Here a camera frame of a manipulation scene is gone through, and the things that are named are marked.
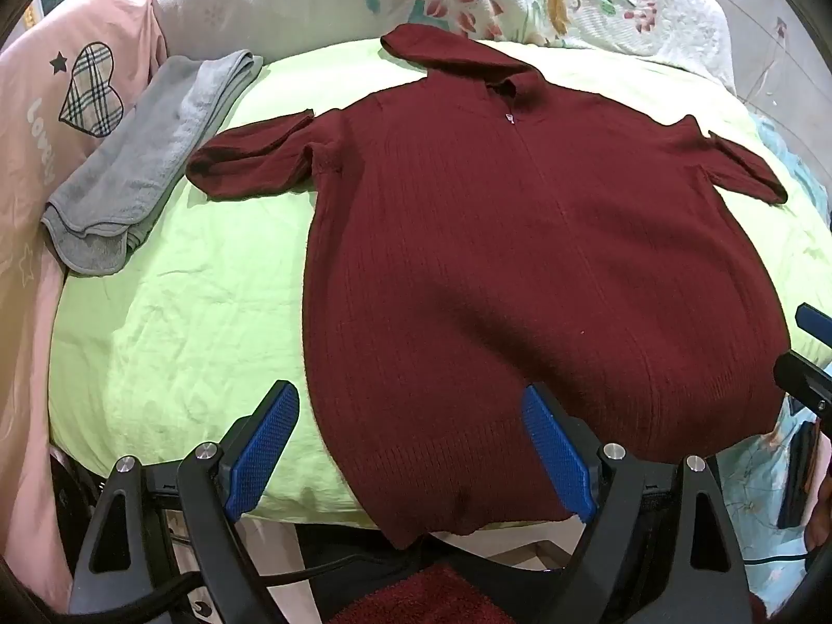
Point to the light green bed sheet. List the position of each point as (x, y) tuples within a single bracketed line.
[(195, 312)]

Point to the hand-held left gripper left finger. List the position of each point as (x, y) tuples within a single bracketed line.
[(265, 445)]

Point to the grey folded towel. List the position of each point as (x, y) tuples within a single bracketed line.
[(143, 162)]

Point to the maroon knit hooded sweater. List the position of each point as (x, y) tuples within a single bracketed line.
[(487, 240)]

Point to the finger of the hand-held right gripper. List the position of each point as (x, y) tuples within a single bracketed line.
[(816, 324), (806, 380)]

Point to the light blue floral cloth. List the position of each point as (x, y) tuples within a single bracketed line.
[(747, 500)]

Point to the pink quilt with plaid hearts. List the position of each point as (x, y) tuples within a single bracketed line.
[(39, 162)]

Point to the fuzzy maroon cloth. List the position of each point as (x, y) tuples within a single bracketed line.
[(416, 598)]

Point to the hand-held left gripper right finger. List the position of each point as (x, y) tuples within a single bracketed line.
[(558, 458)]

